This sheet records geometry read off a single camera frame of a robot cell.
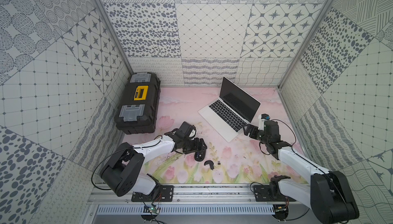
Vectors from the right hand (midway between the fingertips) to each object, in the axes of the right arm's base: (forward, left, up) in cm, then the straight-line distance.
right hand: (249, 129), depth 89 cm
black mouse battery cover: (-18, +23, -7) cm, 30 cm away
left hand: (-10, +28, -2) cm, 29 cm away
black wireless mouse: (-15, +29, -4) cm, 33 cm away
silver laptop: (+15, +10, -6) cm, 19 cm away
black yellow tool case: (+5, +65, +12) cm, 66 cm away
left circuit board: (-39, +52, -7) cm, 66 cm away
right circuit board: (-37, -10, -9) cm, 40 cm away
